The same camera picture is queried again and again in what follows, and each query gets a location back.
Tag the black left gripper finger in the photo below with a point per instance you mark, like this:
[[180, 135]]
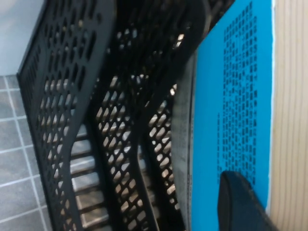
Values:
[[240, 204]]

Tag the blue and grey book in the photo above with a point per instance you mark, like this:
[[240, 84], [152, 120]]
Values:
[[209, 120]]

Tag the black plastic book stand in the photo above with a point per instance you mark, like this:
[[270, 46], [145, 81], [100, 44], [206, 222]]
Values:
[[72, 72]]

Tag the grey white-grid tablecloth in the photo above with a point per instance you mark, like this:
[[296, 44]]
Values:
[[16, 144]]

